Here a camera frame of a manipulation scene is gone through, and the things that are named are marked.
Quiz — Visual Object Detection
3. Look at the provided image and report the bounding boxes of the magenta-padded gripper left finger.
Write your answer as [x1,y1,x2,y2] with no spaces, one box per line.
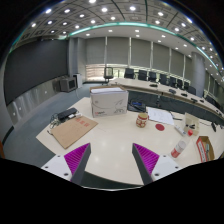
[41,142,92,186]

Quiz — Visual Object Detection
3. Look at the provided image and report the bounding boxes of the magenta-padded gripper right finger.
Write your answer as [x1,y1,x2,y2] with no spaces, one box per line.
[131,142,183,186]

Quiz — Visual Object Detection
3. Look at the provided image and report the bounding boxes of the clear red-capped water bottle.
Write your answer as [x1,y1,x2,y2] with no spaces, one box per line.
[170,129,194,159]

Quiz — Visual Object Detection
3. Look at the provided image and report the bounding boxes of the brown kraft envelope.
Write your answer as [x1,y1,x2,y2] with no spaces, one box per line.
[49,115,99,150]

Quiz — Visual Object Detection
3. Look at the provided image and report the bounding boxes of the flat round red coaster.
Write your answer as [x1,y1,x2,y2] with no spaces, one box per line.
[154,123,166,132]

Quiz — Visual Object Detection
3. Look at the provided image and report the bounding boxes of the red floral ceramic mug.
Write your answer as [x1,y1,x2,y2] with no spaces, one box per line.
[135,112,149,129]

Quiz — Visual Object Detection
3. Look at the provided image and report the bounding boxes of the white printed paper sheet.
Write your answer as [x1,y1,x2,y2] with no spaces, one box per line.
[146,106,175,127]

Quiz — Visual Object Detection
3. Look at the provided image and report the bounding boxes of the black desk phone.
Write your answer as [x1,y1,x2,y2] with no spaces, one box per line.
[127,100,147,113]

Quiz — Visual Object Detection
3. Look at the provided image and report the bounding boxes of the beige cardboard box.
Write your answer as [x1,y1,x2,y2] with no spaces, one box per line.
[183,112,200,136]

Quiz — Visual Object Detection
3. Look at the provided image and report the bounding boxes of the open red brown carton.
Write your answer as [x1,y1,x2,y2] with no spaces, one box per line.
[195,135,216,164]

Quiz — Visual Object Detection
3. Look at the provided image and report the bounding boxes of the white cardboard box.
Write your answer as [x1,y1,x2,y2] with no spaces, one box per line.
[89,86,130,119]

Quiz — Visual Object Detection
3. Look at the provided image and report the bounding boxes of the grey monitor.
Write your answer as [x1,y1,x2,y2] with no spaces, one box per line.
[59,76,78,93]

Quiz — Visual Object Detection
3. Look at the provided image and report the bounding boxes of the black desk microphones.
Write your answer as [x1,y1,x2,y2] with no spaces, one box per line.
[149,83,222,118]

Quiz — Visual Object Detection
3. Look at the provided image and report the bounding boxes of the row of black chairs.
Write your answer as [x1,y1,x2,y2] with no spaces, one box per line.
[123,67,198,96]

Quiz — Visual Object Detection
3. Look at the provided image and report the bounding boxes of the black mesh office chair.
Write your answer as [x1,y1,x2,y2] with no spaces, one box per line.
[103,66,115,85]

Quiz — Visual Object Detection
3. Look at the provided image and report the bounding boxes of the ceiling lights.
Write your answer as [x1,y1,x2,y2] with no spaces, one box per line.
[28,0,224,84]

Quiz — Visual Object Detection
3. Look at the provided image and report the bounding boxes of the black power adapter with cables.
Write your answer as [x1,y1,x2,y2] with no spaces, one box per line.
[49,107,80,130]

